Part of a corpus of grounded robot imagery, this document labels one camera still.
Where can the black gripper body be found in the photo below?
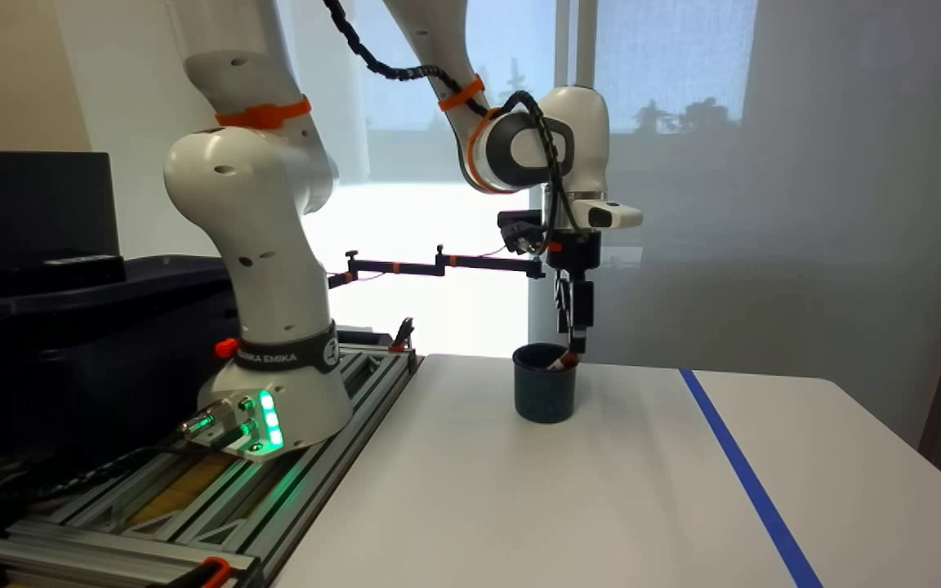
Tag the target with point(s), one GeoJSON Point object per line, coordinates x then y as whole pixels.
{"type": "Point", "coordinates": [576, 253]}

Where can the white window pillar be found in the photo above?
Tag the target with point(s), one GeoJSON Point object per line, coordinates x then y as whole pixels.
{"type": "Point", "coordinates": [582, 43]}

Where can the dark grey mug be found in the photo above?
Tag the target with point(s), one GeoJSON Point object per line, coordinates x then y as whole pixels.
{"type": "Point", "coordinates": [544, 393]}

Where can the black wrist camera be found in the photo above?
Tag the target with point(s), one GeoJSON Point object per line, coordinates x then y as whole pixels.
{"type": "Point", "coordinates": [521, 234]}

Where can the blue tape line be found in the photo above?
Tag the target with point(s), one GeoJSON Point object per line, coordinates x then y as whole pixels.
{"type": "Point", "coordinates": [749, 474]}

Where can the aluminium rail base frame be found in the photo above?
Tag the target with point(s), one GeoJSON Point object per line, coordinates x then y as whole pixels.
{"type": "Point", "coordinates": [219, 500]}

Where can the black box with blue light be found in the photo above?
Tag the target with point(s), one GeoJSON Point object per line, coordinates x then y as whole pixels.
{"type": "Point", "coordinates": [32, 213]}

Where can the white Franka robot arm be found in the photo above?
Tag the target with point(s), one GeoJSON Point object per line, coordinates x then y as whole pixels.
{"type": "Point", "coordinates": [263, 216]}

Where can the black and red clamp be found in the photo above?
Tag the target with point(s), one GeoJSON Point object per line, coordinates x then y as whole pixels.
{"type": "Point", "coordinates": [404, 333]}

